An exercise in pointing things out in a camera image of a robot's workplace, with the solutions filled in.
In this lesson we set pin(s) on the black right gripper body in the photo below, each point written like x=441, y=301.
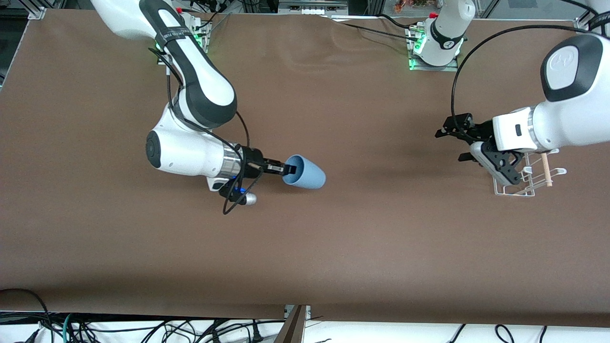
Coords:
x=251, y=157

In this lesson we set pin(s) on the light blue plastic cup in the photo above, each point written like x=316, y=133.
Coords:
x=310, y=176

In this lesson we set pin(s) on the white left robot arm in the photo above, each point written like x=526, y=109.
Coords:
x=572, y=109

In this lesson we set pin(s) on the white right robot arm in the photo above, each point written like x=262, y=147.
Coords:
x=200, y=81

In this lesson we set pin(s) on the grey equipment box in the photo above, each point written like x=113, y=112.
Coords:
x=312, y=5

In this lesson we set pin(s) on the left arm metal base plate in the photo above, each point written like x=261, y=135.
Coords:
x=448, y=68

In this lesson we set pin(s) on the small metal bracket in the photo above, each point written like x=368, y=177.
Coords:
x=308, y=312

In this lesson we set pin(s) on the brown wooden post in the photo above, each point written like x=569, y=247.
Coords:
x=291, y=328

